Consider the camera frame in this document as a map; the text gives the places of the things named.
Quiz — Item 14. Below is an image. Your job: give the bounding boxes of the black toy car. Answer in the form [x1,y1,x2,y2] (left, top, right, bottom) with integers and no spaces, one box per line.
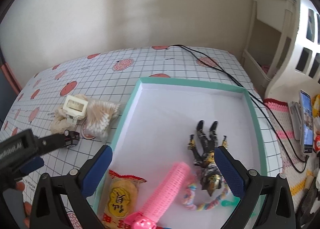
[64,130,80,148]

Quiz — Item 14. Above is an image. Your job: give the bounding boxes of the cream lace cloth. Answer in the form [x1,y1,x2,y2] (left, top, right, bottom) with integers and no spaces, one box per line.
[50,94,88,134]

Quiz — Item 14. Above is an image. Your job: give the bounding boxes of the cotton swab bundle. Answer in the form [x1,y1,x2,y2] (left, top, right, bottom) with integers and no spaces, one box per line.
[81,99,120,141]

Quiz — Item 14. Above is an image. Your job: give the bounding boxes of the pastel braided hair scrunchie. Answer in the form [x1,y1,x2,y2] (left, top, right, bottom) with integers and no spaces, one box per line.
[181,173,230,211]

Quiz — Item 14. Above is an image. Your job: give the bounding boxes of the black cable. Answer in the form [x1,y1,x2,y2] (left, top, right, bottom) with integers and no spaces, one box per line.
[170,44,309,174]

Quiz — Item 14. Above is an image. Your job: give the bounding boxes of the white shelf unit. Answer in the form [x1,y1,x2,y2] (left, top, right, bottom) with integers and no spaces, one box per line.
[241,0,319,102]

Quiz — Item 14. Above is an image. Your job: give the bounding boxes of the cream plastic hair clip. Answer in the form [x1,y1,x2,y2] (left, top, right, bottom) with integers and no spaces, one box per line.
[62,95,88,124]

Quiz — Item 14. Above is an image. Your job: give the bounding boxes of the rice cracker snack packet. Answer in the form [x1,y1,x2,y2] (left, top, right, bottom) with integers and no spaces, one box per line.
[102,170,146,229]

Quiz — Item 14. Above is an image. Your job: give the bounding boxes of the pomegranate print bed sheet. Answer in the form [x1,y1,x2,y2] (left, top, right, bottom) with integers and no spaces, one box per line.
[0,45,284,229]

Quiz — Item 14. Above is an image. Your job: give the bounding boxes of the red small bottle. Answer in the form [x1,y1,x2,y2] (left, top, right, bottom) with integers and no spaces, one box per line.
[313,135,320,154]

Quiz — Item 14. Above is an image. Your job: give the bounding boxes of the crocheted white mat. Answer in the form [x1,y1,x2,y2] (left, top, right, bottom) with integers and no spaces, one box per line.
[264,98,318,209]

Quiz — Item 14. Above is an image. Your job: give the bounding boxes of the black dotted cloth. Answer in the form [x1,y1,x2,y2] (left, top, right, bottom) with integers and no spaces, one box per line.
[296,183,318,228]

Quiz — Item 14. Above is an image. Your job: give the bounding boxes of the black gold action figure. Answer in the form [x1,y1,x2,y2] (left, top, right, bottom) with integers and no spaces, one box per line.
[188,120,228,196]

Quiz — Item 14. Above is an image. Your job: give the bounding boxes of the teal white shallow box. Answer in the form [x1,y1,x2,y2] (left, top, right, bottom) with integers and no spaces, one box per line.
[93,76,268,229]

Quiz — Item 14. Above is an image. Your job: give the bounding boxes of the person's hand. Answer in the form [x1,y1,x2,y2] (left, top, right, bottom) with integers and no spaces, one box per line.
[15,180,33,228]

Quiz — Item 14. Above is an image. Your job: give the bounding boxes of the green plastic figure toy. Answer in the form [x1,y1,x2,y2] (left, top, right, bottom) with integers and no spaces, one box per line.
[221,200,237,207]

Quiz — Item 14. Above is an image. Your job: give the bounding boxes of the yellow cartoon toy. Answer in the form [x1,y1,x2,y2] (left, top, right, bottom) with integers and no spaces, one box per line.
[311,94,320,118]

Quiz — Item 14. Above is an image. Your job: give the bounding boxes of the smartphone on stand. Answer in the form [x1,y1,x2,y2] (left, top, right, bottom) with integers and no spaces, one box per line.
[299,90,313,155]

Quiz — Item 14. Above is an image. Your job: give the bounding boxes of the pink hair roller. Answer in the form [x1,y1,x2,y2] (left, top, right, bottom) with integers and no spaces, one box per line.
[124,162,190,228]

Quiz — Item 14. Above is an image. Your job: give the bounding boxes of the white phone stand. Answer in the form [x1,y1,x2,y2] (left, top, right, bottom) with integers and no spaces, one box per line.
[288,101,302,141]

